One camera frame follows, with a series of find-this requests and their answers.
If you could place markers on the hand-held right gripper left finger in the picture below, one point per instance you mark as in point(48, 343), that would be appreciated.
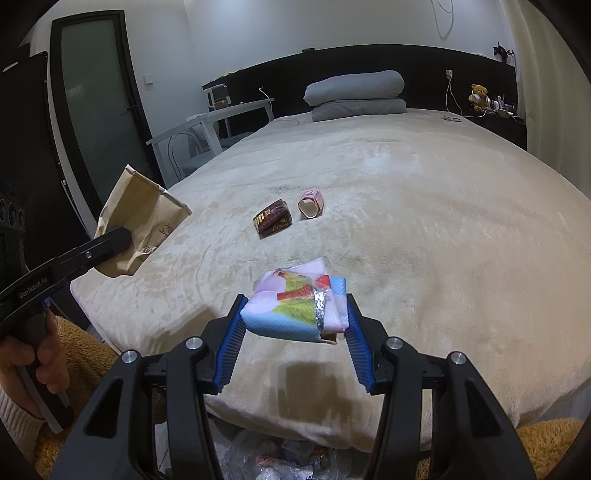
point(231, 344)

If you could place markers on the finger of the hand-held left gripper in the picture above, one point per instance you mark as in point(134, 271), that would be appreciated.
point(113, 244)

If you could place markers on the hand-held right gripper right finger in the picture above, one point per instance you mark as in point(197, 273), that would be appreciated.
point(358, 346)

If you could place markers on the brown paper bag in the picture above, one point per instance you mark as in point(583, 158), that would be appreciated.
point(143, 207)

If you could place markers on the blue and pink packet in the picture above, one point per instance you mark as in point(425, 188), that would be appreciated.
point(277, 323)

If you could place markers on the clear plastic bin bag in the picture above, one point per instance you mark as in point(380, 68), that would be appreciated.
point(286, 454)

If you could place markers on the person's left forearm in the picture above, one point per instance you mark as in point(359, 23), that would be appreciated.
point(16, 415)

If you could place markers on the person's left hand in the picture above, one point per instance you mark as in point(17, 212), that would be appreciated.
point(51, 360)

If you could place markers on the brown fleece clothing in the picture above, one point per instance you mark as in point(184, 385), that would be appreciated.
point(87, 350)

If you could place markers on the black cabinet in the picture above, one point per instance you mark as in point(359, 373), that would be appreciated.
point(27, 161)

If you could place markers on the dark brown snack packet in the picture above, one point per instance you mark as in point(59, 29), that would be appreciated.
point(272, 219)

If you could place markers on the small pink carton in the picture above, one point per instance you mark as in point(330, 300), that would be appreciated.
point(314, 199)

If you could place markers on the dark glass door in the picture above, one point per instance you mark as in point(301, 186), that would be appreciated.
point(92, 92)

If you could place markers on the beige blanket bed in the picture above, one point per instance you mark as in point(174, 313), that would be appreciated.
point(438, 207)

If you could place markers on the white desk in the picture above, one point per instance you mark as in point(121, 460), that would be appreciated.
point(231, 108)

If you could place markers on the white desktop appliance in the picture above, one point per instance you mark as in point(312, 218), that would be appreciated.
point(221, 99)

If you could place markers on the grey folded pillow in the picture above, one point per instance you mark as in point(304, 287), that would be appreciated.
point(360, 110)

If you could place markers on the eyeglasses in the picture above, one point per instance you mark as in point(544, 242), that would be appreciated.
point(451, 119)

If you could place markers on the black headboard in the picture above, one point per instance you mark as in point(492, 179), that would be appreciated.
point(286, 69)

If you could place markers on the grey rolled duvet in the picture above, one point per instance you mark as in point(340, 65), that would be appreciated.
point(351, 87)

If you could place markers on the black nightstand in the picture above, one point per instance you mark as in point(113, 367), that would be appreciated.
point(508, 134)

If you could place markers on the brown teddy bear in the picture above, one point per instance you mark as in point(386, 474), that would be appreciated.
point(479, 97)

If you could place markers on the group of small bottles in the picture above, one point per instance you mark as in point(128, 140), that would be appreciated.
point(505, 108)

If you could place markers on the dark potted plant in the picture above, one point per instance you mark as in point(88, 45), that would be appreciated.
point(502, 51)

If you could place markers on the metal frame chair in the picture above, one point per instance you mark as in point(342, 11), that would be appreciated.
point(198, 159)

